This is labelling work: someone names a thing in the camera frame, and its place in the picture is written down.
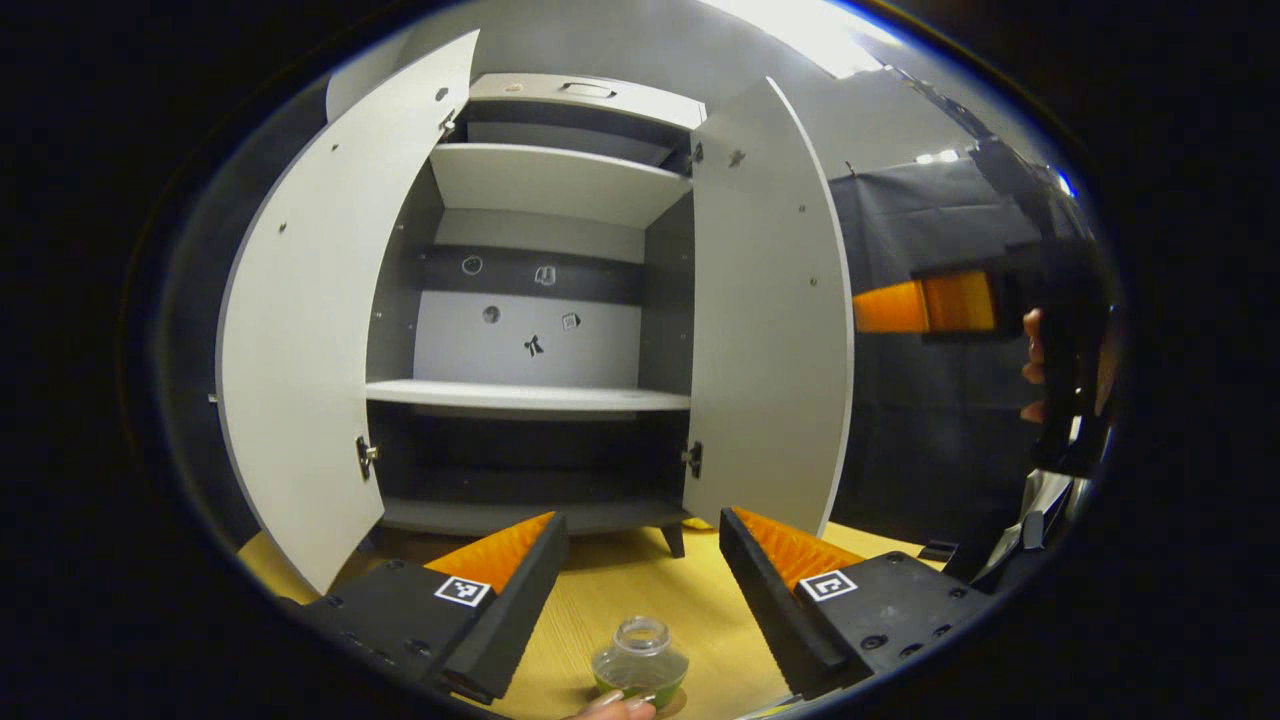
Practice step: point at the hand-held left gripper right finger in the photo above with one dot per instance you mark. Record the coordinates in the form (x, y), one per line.
(765, 600)

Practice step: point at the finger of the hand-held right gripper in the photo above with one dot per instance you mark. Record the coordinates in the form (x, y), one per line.
(960, 300)
(888, 308)

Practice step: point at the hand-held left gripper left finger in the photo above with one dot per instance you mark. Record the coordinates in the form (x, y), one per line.
(515, 610)

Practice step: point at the white cabinet door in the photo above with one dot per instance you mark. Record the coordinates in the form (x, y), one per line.
(765, 330)
(310, 330)

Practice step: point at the clear bottle green label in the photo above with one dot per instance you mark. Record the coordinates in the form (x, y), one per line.
(640, 655)

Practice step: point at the dark cabinet leg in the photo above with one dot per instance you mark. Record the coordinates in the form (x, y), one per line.
(674, 542)

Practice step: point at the metal door hinge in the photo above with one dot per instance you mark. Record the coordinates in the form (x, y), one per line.
(366, 457)
(696, 153)
(447, 121)
(693, 459)

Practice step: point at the white cabinet shelf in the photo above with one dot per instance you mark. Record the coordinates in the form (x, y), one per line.
(560, 185)
(520, 395)

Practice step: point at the white cabinet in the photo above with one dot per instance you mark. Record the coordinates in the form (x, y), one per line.
(600, 350)

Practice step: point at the white cabinet drawer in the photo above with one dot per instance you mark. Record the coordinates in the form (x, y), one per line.
(640, 105)

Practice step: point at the small ceiling light panel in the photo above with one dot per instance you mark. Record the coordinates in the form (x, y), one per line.
(937, 156)

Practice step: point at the large ceiling light panel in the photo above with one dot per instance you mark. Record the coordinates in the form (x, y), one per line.
(810, 35)

